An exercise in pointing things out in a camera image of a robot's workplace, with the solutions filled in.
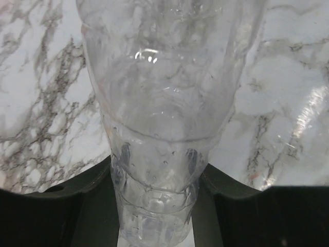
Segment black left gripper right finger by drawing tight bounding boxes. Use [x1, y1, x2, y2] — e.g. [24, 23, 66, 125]
[192, 165, 328, 246]

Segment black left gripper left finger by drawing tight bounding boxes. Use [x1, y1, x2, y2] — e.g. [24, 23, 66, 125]
[1, 157, 119, 246]

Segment clear unlabelled plastic bottle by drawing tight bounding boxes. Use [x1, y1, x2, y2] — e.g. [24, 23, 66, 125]
[76, 1, 267, 246]

